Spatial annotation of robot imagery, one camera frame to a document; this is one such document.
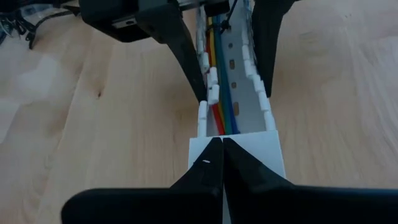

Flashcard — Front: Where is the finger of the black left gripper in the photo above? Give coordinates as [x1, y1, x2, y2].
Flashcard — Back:
[251, 0, 295, 98]
[79, 0, 208, 103]

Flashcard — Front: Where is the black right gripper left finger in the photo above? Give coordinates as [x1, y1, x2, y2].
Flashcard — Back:
[61, 138, 224, 224]

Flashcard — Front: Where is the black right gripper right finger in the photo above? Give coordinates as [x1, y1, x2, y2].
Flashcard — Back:
[223, 138, 398, 224]

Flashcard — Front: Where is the black zip tie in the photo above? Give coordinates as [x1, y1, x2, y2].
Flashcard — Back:
[220, 0, 239, 34]

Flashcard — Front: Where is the white duct cover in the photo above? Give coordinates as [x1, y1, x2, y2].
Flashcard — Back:
[188, 130, 287, 224]

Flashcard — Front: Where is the white slotted cable duct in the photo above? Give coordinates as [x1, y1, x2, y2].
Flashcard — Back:
[195, 0, 277, 138]

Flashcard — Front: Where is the red cable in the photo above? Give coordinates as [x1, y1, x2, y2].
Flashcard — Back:
[205, 34, 226, 136]

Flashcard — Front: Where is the bundle of coloured cables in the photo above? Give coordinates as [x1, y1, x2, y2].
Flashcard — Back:
[213, 15, 234, 136]

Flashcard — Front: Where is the blue cable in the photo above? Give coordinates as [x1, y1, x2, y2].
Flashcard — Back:
[217, 14, 241, 136]

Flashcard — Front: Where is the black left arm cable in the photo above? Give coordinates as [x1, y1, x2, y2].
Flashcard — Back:
[0, 9, 75, 50]

